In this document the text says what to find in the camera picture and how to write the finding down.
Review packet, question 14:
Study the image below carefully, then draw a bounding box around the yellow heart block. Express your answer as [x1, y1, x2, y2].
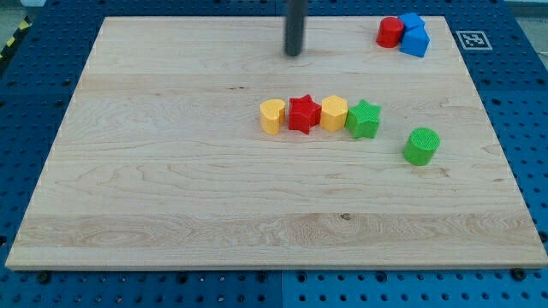
[259, 98, 285, 135]

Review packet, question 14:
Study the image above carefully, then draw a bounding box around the yellow hexagon block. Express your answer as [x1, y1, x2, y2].
[320, 95, 348, 132]

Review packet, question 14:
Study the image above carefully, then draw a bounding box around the red star block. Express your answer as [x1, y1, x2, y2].
[289, 94, 322, 134]

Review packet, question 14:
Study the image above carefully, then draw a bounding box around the light wooden board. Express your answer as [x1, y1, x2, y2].
[6, 16, 547, 271]

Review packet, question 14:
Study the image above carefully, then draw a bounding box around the green star block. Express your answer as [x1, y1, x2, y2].
[345, 99, 382, 139]

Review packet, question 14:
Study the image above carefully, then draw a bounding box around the green cylinder block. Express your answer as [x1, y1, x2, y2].
[403, 127, 440, 166]

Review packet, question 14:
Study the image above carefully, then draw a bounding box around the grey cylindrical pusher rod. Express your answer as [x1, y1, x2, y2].
[284, 0, 307, 56]

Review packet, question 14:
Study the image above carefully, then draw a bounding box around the red cylinder block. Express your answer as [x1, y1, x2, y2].
[376, 16, 404, 48]

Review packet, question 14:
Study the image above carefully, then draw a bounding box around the blue pentagon block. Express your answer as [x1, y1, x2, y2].
[399, 27, 430, 57]

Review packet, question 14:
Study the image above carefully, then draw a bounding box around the blue cube block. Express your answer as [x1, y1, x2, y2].
[397, 12, 425, 31]

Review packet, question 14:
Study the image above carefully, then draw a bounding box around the white fiducial marker tag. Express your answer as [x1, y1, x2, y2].
[456, 30, 492, 50]

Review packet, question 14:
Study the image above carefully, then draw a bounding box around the black yellow hazard tape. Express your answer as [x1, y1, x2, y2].
[1, 15, 32, 62]

